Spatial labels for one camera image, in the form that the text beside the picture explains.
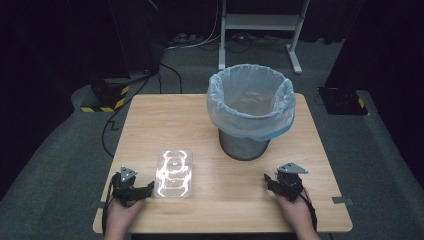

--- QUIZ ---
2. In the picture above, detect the clear plastic container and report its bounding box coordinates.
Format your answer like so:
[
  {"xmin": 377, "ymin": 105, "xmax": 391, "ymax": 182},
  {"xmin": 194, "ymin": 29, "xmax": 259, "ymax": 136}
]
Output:
[{"xmin": 152, "ymin": 148, "xmax": 195, "ymax": 200}]

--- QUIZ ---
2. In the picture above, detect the white metal stand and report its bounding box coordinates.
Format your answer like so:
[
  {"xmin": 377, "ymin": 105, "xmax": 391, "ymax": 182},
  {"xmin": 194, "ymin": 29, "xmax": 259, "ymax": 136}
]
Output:
[{"xmin": 217, "ymin": 0, "xmax": 312, "ymax": 76}]

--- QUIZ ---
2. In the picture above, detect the black floor cable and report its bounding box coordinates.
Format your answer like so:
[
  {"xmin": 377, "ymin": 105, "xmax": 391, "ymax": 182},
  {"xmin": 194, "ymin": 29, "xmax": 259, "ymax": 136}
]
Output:
[{"xmin": 100, "ymin": 62, "xmax": 184, "ymax": 158}]

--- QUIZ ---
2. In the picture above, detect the left hand-held gripper cable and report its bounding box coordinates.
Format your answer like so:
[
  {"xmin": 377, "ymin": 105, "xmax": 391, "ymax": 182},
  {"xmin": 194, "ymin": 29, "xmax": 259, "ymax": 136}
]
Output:
[{"xmin": 101, "ymin": 172, "xmax": 118, "ymax": 236}]

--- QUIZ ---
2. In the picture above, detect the right hand-held gripper cable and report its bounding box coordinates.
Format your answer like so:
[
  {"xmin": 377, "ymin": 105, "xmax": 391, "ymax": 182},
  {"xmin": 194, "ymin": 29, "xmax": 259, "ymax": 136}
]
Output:
[{"xmin": 298, "ymin": 187, "xmax": 318, "ymax": 232}]

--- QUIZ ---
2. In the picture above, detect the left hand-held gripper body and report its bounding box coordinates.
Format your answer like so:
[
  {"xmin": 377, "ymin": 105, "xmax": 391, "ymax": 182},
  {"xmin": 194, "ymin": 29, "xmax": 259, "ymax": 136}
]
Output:
[{"xmin": 111, "ymin": 165, "xmax": 139, "ymax": 208}]

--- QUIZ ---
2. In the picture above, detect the blue plastic bin liner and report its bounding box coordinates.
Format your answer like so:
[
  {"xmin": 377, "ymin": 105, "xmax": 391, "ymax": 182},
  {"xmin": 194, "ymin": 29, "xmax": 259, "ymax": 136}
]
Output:
[{"xmin": 206, "ymin": 63, "xmax": 297, "ymax": 143}]

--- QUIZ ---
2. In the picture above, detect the hand-held gripper cable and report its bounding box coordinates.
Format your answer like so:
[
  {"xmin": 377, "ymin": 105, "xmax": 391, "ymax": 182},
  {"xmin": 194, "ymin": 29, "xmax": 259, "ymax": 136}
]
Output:
[
  {"xmin": 298, "ymin": 187, "xmax": 318, "ymax": 232},
  {"xmin": 101, "ymin": 172, "xmax": 118, "ymax": 236}
]

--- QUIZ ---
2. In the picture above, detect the black base with yellow stripes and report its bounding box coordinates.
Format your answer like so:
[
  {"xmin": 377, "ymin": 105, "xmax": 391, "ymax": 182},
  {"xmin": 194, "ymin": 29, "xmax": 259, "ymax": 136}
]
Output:
[
  {"xmin": 317, "ymin": 86, "xmax": 370, "ymax": 117},
  {"xmin": 79, "ymin": 77, "xmax": 131, "ymax": 114}
]

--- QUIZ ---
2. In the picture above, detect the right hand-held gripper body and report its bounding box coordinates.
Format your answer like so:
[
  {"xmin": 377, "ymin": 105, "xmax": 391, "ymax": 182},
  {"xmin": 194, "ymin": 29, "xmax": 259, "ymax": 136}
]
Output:
[{"xmin": 275, "ymin": 161, "xmax": 309, "ymax": 202}]

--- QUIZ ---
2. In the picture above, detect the white cable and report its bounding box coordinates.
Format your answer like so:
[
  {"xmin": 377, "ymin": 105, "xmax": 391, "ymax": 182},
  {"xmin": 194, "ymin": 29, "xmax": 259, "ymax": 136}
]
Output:
[{"xmin": 165, "ymin": 0, "xmax": 222, "ymax": 52}]

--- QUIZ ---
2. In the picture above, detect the metal mesh trash bin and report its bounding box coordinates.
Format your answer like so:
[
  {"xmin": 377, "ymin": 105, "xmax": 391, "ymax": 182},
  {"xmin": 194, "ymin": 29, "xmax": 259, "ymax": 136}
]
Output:
[{"xmin": 217, "ymin": 127, "xmax": 271, "ymax": 162}]

